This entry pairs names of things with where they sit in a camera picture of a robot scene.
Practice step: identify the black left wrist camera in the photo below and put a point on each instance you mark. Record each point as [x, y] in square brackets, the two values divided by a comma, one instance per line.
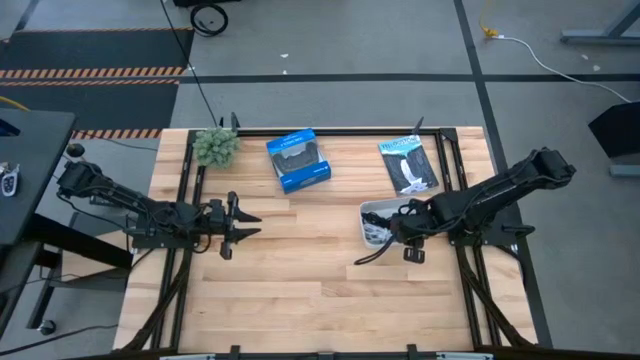
[216, 209]

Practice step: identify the silver metal bar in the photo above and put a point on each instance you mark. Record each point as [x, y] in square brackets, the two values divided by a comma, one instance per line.
[187, 356]
[465, 356]

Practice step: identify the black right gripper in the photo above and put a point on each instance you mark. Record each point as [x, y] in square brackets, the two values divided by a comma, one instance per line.
[420, 225]

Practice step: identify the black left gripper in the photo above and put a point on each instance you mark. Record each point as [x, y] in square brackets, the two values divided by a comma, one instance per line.
[229, 245]

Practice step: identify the green potted plant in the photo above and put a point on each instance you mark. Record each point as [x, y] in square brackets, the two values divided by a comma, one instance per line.
[216, 147]

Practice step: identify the black aluminium table frame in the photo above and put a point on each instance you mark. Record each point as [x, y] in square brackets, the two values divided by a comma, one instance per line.
[350, 132]

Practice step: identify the white plastic bin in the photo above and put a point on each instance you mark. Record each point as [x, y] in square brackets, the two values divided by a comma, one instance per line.
[380, 206]

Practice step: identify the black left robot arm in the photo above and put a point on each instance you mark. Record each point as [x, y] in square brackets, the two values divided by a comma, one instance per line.
[115, 192]

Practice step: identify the black orange-striped floor mat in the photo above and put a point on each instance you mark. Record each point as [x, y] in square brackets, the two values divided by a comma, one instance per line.
[95, 50]
[90, 105]

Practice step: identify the white grey handheld remote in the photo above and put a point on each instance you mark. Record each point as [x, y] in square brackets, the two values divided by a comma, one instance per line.
[10, 182]

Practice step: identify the grey desk foot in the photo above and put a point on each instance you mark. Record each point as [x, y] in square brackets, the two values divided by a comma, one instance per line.
[595, 36]

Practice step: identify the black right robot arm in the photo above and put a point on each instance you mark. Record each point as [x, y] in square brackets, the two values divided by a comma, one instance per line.
[500, 192]

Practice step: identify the black frame clamp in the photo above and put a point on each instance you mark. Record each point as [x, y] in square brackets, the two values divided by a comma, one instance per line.
[418, 126]

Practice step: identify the black angular floor box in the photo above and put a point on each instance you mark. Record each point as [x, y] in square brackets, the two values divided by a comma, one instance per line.
[617, 130]

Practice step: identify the black desk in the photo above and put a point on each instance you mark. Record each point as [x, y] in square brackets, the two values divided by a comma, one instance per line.
[35, 165]

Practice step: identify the blue game controller box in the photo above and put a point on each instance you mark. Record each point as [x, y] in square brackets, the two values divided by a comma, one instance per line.
[300, 185]

